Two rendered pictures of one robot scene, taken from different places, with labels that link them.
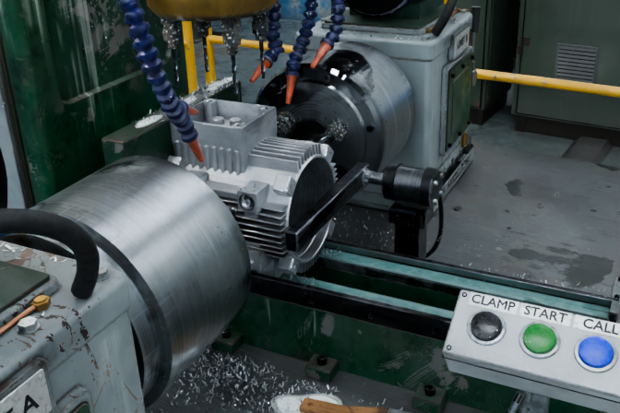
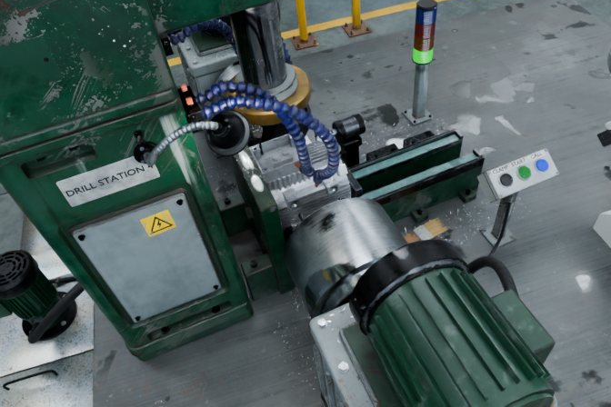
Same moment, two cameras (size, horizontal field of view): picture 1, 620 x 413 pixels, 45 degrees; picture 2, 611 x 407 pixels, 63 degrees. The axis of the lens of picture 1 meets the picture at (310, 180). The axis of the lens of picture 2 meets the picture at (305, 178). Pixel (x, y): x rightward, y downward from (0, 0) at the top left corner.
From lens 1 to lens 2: 0.90 m
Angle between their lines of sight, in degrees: 41
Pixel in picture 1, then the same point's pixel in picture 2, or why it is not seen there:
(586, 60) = not seen: outside the picture
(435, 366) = (417, 201)
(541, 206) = (330, 91)
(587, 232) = (364, 94)
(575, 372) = (541, 176)
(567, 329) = (528, 163)
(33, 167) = (222, 252)
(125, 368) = not seen: hidden behind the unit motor
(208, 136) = (290, 170)
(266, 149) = (315, 157)
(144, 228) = (392, 237)
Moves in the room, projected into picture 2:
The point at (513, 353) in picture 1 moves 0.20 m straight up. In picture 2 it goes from (520, 183) to (541, 116)
